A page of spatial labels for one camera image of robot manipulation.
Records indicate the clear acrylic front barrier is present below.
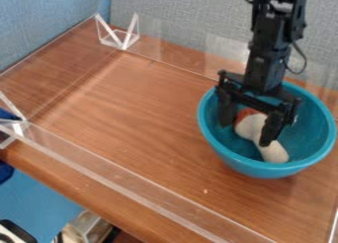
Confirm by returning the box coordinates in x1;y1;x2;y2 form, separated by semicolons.
0;120;276;243

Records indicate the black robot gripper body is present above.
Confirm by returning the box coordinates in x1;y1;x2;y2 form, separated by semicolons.
215;48;300;124

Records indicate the black white object bottom left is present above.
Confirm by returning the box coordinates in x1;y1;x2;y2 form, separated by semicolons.
0;219;38;243

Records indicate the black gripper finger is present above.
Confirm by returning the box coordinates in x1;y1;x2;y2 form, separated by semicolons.
217;89;236;127
259;111;288;147

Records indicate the clear acrylic barrier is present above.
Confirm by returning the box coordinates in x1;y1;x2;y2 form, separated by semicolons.
128;35;338;93
0;120;276;243

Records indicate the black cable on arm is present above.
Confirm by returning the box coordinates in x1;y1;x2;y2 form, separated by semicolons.
281;39;308;76

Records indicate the clear acrylic corner bracket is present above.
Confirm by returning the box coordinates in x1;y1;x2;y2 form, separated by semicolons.
93;13;140;50

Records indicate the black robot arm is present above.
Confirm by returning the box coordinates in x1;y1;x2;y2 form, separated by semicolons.
215;0;305;146

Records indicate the clear acrylic back barrier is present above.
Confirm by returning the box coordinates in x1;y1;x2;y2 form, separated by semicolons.
128;35;338;93

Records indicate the blue object at left edge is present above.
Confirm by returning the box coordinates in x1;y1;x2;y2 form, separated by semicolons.
0;108;22;186

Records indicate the blue plastic bowl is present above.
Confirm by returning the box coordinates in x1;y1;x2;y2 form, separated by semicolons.
196;82;336;179

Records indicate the metal table frame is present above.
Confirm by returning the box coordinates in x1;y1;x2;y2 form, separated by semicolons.
52;210;112;243

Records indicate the white toy mushroom brown cap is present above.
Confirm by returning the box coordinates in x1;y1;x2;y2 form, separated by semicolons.
233;108;288;164

